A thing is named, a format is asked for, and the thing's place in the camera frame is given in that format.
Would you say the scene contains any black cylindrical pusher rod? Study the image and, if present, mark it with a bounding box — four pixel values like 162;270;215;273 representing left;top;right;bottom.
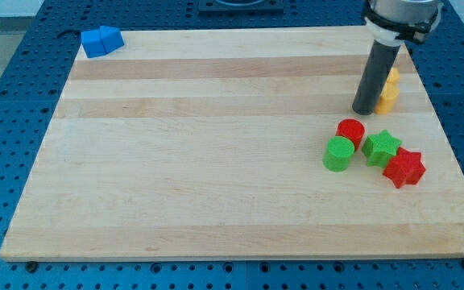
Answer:
352;40;400;115

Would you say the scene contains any blue cube block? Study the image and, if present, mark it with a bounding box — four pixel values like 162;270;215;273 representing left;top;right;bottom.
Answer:
81;29;106;58

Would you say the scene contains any blue pentagon block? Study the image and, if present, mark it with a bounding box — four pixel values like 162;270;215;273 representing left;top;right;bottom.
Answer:
99;26;124;53

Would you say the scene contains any wooden board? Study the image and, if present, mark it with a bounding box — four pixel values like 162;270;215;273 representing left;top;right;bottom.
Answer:
0;26;464;262

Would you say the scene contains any green cylinder block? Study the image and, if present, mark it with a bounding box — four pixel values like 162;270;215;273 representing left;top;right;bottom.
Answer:
322;136;354;172

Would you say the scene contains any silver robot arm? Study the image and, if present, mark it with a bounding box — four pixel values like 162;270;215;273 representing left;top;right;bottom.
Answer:
352;0;443;115

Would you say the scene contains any yellow block behind rod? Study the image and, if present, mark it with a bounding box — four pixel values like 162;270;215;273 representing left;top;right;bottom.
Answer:
386;68;400;85

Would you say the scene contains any yellow cylinder block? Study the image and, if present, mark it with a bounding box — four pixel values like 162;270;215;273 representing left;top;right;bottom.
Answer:
375;83;400;114

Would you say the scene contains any green star block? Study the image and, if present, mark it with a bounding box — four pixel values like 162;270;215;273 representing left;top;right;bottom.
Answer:
362;130;402;168

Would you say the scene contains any red star block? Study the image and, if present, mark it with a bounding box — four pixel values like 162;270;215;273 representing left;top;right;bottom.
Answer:
383;147;426;189

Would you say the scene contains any red cylinder block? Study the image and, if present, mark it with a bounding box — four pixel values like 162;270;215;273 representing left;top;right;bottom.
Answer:
335;118;366;151

